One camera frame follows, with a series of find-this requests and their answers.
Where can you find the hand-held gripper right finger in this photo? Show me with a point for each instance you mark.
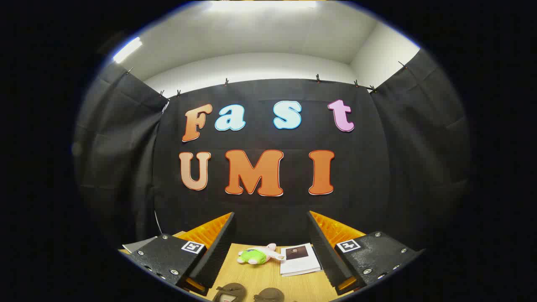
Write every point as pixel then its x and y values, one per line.
pixel 325 251

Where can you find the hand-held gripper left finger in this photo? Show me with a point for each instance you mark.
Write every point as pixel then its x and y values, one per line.
pixel 216 251

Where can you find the brown shoe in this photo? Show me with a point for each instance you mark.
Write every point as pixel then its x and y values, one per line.
pixel 230 290
pixel 269 294

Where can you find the grey fabric storage box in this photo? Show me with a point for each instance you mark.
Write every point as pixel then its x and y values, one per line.
pixel 140 245

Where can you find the white book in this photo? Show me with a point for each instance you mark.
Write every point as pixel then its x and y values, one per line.
pixel 298 262

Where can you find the green and pink plush toy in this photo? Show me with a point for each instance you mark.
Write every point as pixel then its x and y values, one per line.
pixel 254 256

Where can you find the ceiling light strip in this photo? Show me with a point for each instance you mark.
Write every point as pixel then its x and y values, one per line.
pixel 126 50

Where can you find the ceiling light panel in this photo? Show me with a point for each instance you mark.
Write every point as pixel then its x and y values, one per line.
pixel 260 4

